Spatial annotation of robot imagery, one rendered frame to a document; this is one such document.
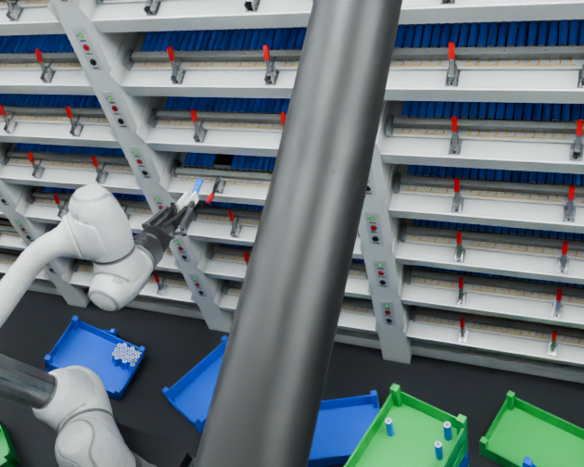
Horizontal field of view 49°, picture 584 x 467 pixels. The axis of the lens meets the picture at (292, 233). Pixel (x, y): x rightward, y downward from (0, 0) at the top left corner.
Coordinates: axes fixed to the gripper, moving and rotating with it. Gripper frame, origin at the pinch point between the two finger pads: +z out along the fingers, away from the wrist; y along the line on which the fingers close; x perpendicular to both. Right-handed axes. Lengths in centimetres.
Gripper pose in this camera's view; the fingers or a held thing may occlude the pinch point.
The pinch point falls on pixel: (187, 202)
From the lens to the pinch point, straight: 177.3
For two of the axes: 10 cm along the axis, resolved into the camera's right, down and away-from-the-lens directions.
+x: 1.6, 8.1, 5.7
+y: -9.2, -0.8, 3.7
